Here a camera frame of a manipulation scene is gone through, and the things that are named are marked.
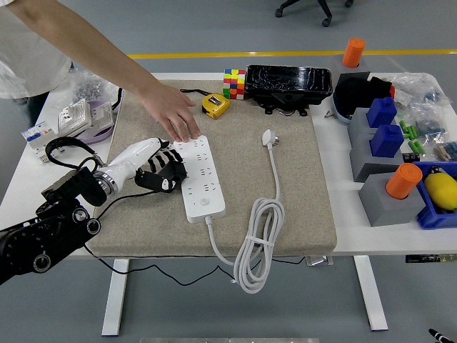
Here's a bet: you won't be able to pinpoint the person's right hand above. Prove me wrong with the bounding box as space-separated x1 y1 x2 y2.
137 81 201 143

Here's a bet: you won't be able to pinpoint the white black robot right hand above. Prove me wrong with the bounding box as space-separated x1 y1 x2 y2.
428 328 453 343

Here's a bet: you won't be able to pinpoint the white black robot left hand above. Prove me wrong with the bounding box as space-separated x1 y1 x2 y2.
106 137 189 194

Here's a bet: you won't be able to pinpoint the black plug adapter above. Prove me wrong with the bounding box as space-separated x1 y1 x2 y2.
162 159 189 187

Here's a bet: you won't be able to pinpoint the white power strip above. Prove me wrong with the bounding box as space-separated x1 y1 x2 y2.
173 134 226 224

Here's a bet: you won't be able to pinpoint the thin black plug cord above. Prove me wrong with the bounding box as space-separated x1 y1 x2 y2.
82 191 308 287

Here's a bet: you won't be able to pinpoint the yellow tape measure silver clip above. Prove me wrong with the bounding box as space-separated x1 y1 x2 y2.
179 87 231 120

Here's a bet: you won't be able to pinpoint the colourful puzzle cube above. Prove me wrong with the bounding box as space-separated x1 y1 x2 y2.
223 68 247 101

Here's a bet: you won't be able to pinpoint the black box under table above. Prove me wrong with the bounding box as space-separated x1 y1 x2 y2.
405 253 457 264

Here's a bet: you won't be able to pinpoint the white table leg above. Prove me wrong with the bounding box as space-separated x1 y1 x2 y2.
101 257 130 337
353 255 389 332

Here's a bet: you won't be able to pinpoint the clear bag of screws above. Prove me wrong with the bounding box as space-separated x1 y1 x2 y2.
69 69 124 105

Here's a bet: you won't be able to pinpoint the white circuit breaker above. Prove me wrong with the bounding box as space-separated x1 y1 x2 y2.
20 120 64 164

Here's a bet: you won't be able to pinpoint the blue plastic bin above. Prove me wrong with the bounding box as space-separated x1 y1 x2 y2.
411 160 457 230

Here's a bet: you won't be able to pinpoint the black device cracked screen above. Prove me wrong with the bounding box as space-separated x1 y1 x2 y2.
245 64 333 118

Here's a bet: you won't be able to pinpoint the grey-brown mat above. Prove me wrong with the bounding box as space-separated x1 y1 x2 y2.
85 79 338 259

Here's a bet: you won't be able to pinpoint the grey plastic block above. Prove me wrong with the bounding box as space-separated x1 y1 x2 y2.
347 106 376 144
358 172 427 228
327 53 371 83
348 134 406 183

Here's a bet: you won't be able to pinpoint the yellow toy lemon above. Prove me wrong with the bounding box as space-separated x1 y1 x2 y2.
423 172 457 212

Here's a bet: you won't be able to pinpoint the person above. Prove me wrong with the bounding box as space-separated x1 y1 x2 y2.
0 0 72 128

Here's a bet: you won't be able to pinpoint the orange plastic cylinder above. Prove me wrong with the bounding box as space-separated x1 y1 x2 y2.
341 37 366 69
384 163 423 200

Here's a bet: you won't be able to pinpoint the black office chair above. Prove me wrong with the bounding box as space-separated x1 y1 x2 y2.
274 0 354 28

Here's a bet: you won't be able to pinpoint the clear bag of resistors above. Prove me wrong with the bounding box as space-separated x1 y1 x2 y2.
433 140 457 164

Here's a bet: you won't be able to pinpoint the black cloth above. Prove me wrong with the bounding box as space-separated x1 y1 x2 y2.
334 76 393 117

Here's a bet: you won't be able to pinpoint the blue plastic block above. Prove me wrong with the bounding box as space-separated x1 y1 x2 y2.
369 124 406 159
366 96 398 129

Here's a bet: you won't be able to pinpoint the clear bag blue parts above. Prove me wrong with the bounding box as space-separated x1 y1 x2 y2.
410 101 450 139

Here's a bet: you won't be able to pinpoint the clear plastic bag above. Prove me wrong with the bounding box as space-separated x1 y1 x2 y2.
387 72 449 108

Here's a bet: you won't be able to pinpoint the white wall socket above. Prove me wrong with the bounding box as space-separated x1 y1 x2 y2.
58 98 93 139
89 101 115 129

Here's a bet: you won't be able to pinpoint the white power strip cord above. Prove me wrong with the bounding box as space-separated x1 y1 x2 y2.
204 128 286 294

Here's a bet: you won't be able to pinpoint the metal table bracket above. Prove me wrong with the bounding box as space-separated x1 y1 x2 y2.
306 255 335 267

